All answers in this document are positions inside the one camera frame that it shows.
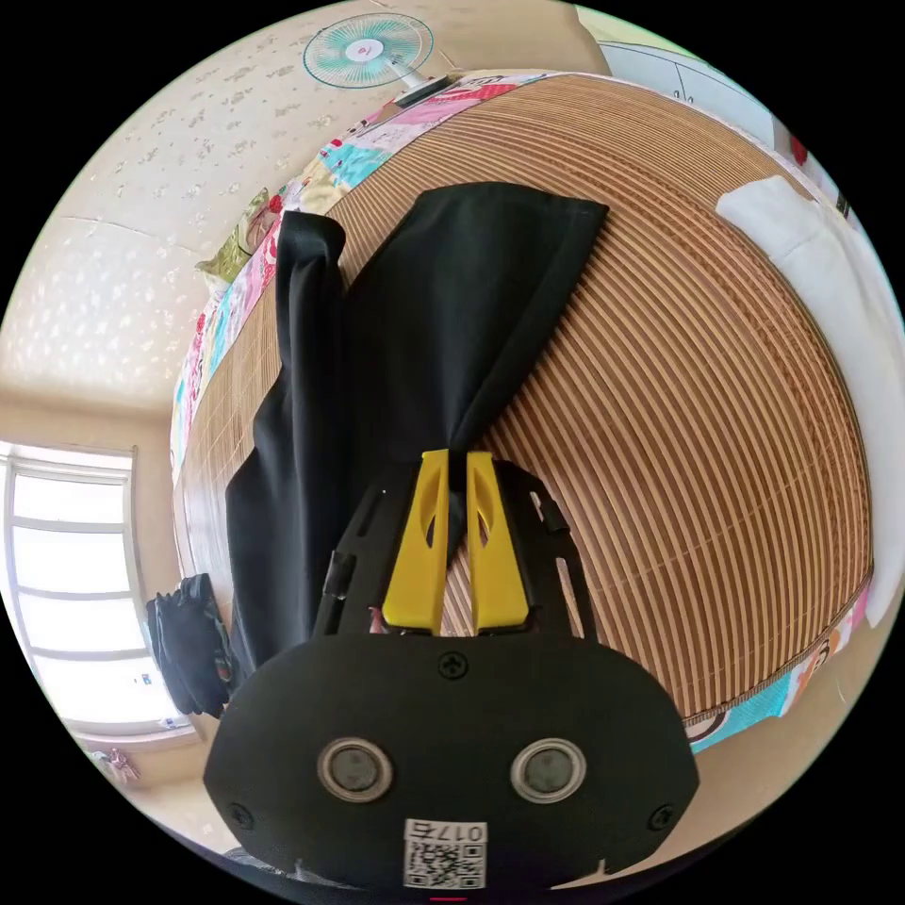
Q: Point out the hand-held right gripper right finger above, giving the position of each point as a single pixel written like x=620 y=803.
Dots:
x=495 y=566

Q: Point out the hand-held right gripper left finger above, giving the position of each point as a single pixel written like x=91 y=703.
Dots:
x=417 y=566

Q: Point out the black pants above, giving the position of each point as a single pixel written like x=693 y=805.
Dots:
x=396 y=339

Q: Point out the pile of clothes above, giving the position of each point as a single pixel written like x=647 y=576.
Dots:
x=189 y=640

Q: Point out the window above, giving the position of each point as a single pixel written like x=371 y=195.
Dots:
x=71 y=587

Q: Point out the green patterned cushion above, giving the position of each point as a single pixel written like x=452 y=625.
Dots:
x=237 y=240

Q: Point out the white pillow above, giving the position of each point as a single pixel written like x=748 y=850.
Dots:
x=820 y=297

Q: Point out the green electric fan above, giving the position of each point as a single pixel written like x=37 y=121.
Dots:
x=368 y=53

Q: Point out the white cupboard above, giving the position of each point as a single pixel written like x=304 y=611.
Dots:
x=696 y=85

